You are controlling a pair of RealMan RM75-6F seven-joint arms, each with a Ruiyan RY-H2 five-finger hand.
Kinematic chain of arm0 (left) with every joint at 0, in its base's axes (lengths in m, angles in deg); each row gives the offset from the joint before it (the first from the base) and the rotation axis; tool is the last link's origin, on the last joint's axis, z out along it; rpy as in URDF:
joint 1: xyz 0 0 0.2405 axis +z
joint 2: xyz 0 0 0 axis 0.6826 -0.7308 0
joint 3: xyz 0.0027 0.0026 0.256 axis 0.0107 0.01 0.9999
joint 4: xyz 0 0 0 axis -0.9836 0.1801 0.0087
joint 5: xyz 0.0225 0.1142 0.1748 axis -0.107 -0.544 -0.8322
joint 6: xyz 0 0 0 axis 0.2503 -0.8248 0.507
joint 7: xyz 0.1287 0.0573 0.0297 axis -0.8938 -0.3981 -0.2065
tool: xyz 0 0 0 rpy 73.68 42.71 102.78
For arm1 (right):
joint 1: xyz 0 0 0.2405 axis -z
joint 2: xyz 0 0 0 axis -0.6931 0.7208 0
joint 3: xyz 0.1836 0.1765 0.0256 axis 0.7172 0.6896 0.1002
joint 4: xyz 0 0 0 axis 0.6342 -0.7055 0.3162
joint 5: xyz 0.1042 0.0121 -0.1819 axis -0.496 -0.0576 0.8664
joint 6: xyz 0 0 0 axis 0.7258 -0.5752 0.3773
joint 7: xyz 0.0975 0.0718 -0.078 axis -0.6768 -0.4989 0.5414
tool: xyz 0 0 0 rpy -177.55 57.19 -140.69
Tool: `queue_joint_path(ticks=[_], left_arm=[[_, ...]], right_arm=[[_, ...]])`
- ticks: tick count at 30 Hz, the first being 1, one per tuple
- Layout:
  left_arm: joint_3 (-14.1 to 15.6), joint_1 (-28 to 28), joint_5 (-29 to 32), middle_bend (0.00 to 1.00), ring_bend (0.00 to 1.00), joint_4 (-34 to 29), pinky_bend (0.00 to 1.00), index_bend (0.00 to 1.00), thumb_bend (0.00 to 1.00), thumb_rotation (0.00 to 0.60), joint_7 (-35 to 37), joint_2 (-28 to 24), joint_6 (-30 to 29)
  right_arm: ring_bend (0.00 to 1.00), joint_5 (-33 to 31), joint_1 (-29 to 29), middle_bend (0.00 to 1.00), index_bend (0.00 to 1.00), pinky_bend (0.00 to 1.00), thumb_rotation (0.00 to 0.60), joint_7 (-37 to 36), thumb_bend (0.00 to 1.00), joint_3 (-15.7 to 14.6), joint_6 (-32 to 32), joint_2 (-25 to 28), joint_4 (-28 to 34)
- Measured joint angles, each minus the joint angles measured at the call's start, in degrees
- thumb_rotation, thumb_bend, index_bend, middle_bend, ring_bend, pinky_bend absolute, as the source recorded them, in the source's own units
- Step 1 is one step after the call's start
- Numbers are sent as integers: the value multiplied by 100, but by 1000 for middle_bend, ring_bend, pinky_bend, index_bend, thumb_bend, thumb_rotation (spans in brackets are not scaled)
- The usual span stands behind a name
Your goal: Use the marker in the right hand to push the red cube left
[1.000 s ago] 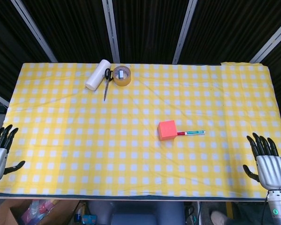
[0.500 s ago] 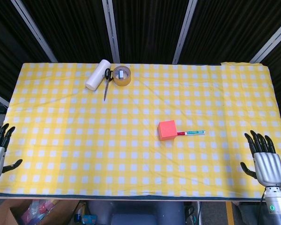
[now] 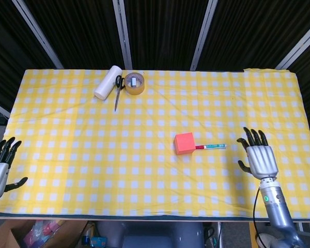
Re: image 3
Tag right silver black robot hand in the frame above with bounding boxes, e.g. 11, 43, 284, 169
237, 127, 279, 180

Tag red and teal pen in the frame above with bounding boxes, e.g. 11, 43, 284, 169
195, 144, 227, 150

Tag orange cube block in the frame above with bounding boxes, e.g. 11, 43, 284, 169
174, 132, 196, 156

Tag brown cardboard box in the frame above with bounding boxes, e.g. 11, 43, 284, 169
0, 219, 87, 248

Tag colourful plastic bag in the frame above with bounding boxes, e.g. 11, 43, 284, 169
22, 220, 59, 247

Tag yellow white checked tablecloth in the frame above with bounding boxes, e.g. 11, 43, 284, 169
0, 67, 310, 220

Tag blue plastic container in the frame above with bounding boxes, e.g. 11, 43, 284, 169
83, 227, 112, 248

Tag grey robot torso base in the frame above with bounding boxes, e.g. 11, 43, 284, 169
96, 221, 205, 248

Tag white paper roll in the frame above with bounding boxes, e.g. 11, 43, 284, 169
94, 65, 123, 100

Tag brown packing tape roll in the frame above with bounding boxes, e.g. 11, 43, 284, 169
124, 72, 146, 96

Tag black handled scissors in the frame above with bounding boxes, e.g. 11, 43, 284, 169
114, 74, 126, 112

